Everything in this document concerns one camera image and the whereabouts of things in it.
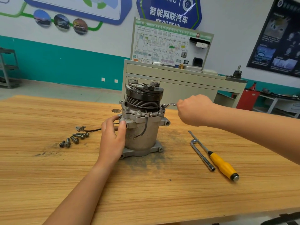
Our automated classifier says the person's left hand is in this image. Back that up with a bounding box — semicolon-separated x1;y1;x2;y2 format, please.
95;115;128;171

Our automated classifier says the person's right hand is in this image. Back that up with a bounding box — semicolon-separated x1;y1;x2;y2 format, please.
176;94;220;128

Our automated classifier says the silver combination wrench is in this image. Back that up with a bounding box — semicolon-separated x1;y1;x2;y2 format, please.
162;102;179;111

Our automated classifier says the grey metal compressor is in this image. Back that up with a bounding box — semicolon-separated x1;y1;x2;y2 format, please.
75;78;171;160

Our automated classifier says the person's right forearm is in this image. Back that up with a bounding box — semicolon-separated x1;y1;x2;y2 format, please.
212;104;300;165

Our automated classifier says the person's left forearm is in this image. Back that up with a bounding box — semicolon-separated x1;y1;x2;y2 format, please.
43;162;111;225

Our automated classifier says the beige workbench cabinet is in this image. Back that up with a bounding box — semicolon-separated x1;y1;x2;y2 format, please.
122;60;247;109

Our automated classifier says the silver L-shaped socket wrench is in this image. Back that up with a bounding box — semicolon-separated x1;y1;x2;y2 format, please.
190;138;216;173

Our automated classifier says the red cabinet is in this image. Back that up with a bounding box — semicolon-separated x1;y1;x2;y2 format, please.
236;88;261;111

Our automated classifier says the small black device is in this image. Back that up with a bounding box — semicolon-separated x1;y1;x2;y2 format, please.
232;65;243;78

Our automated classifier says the white wiring display board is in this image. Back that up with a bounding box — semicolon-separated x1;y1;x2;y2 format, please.
131;17;214;71

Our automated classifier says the grey metal shelf cart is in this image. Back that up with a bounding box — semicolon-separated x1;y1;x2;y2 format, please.
0;47;22;89

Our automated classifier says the blue rounded infographic panel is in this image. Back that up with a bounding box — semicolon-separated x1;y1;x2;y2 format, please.
22;0;133;25

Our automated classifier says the yellow handled screwdriver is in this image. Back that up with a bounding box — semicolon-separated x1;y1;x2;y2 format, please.
188;130;240;181

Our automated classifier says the blue hexagon wall sign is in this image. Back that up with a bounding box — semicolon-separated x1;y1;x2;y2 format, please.
136;0;202;30

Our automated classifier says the dark wall poster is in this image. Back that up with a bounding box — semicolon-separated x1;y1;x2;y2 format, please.
247;0;300;78

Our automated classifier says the round photo wall decal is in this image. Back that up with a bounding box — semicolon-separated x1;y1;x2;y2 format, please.
33;9;52;28
53;13;70;31
72;18;89;35

